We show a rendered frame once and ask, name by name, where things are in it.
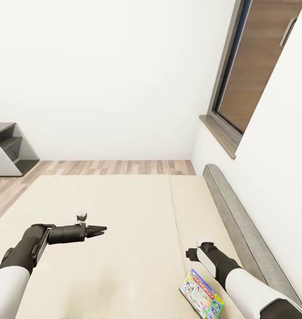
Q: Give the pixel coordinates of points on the desk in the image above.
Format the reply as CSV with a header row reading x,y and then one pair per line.
x,y
16,154

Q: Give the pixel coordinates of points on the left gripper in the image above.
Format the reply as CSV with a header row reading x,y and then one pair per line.
x,y
76,233

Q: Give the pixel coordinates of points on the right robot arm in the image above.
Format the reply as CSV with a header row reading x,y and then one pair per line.
x,y
253,298

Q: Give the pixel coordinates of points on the fixed window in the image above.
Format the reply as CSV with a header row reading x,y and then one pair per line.
x,y
256,36

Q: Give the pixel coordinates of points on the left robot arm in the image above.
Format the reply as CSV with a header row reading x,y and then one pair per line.
x,y
18,263

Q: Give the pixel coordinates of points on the board game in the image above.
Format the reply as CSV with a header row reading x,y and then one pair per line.
x,y
201,296

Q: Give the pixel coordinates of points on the bed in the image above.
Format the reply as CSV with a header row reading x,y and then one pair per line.
x,y
135,269

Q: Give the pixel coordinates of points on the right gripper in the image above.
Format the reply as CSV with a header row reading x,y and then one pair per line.
x,y
192,254

